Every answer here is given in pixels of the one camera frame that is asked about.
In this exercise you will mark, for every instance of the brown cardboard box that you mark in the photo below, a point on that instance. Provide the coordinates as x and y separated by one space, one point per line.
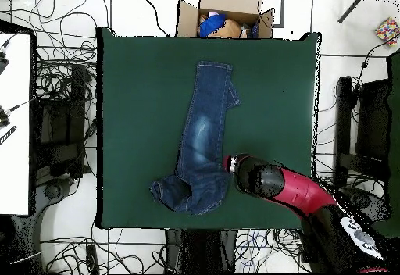
228 1

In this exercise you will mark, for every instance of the grey round stand foot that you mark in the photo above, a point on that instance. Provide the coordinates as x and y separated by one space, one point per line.
368 203
53 191

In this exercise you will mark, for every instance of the black equipment box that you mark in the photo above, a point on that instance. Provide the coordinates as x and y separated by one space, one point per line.
59 131

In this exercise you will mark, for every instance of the blue denim jeans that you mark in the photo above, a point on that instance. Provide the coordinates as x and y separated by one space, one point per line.
203 131

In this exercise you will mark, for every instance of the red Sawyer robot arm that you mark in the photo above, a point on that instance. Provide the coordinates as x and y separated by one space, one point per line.
297 190

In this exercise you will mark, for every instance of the blue cloth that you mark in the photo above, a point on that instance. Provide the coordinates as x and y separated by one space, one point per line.
211 25

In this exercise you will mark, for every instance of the grey metal bar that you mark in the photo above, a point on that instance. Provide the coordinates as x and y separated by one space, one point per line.
354 6

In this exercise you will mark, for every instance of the tan cloth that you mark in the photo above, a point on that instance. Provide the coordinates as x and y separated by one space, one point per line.
229 29

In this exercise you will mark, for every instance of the colourful patterned item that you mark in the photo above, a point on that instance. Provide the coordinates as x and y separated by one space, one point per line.
389 31

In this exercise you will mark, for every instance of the dark green covered furniture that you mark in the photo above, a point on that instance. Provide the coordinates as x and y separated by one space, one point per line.
394 131

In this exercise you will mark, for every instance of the dark green table cloth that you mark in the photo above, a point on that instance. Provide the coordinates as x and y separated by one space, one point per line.
140 100

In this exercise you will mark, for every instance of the white table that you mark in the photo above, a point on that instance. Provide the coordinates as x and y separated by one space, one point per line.
15 168

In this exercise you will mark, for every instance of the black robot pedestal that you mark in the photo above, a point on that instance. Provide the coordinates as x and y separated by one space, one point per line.
200 250

